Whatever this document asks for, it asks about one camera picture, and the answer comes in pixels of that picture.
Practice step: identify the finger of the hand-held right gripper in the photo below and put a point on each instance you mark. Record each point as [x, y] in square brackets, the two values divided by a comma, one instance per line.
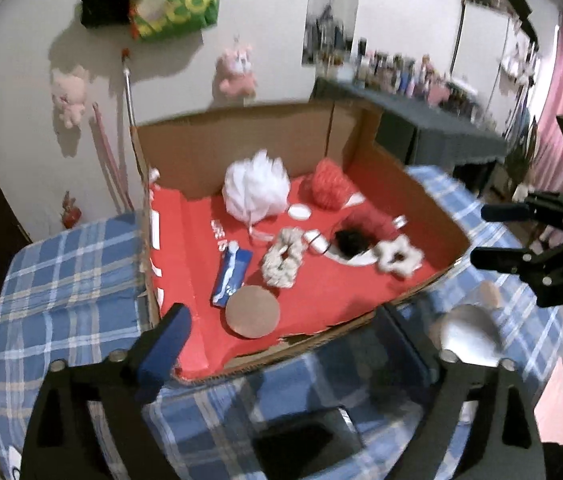
[511, 260]
[521, 211]

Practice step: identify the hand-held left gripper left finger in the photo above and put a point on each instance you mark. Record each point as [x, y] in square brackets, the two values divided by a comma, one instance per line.
[166, 350]

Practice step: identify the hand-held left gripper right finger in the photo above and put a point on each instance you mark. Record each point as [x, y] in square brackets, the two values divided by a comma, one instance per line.
[411, 355]

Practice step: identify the brown round pad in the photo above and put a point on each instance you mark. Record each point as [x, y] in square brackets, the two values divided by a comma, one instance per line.
[252, 311]

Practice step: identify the white fluffy scrunchie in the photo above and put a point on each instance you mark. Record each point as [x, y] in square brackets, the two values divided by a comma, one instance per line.
[386, 260]

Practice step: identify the blue tissue packet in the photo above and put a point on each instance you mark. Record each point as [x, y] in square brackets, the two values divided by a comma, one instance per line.
[231, 272]

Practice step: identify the cardboard box with red lining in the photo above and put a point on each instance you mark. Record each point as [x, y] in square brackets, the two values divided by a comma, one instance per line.
[321, 290]

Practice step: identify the black fluffy scrunchie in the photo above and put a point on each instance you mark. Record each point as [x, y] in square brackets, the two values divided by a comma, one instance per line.
[351, 242]

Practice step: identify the cream scrunchie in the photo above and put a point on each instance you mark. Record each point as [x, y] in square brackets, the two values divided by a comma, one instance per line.
[274, 265]

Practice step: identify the small tan round pad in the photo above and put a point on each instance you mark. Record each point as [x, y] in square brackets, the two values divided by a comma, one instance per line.
[490, 295]

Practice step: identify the dark jar with grey lid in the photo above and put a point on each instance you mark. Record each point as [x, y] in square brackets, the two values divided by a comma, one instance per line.
[466, 332]

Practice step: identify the dark covered side table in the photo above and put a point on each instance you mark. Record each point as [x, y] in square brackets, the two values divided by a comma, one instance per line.
[436, 145]

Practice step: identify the blue plaid blanket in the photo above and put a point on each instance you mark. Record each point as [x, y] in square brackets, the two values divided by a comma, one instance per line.
[71, 280]

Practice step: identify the black box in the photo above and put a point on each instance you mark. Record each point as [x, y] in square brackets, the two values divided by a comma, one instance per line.
[306, 437]

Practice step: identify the white clothes rack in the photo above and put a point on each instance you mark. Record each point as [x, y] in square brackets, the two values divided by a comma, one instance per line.
[524, 75]

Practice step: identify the red knitted cloth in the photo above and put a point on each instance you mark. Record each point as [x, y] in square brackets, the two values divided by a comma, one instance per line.
[369, 220]

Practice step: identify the white wardrobe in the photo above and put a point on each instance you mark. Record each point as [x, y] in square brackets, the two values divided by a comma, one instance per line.
[479, 65]

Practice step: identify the small red doll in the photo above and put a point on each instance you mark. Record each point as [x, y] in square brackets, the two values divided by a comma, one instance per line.
[71, 212]

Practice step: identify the row of bottles and figurines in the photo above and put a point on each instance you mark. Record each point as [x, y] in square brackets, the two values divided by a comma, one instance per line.
[401, 77]

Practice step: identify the white bath pouf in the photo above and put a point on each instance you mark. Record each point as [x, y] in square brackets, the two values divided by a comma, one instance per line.
[256, 185]

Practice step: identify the red bath pouf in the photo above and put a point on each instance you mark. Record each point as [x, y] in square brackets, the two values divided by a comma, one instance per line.
[329, 182]

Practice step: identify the pink sticks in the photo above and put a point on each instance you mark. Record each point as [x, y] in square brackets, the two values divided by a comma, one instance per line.
[111, 160]

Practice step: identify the black bag on wardrobe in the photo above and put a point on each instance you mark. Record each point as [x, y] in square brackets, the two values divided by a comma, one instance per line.
[516, 0]

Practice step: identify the plain pink plush toy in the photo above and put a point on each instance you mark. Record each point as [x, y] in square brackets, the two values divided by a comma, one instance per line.
[69, 92]

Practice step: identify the pink plush toy white face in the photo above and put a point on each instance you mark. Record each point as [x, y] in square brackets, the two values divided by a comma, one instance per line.
[236, 72]

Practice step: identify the green tote bag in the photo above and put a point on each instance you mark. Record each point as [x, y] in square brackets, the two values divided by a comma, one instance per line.
[186, 5]

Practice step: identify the wall mirror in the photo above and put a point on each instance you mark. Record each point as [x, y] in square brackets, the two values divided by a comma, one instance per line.
[331, 10]

